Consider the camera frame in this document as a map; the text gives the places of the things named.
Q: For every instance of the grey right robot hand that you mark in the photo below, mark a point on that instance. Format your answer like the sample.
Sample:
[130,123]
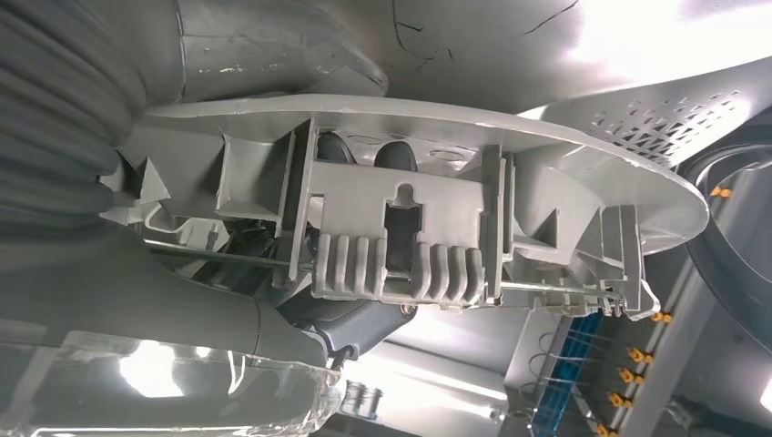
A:
[151,301]

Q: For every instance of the blue ribbon strip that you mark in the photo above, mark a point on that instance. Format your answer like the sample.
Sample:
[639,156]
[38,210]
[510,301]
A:
[573,362]

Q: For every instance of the orange plug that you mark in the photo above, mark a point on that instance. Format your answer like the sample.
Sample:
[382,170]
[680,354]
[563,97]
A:
[606,431]
[661,316]
[620,400]
[640,356]
[721,193]
[631,377]

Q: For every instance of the grey perforated panel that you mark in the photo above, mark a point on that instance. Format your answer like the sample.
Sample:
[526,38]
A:
[663,127]

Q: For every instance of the dark round housing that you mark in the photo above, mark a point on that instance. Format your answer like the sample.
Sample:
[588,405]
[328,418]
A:
[748,271]

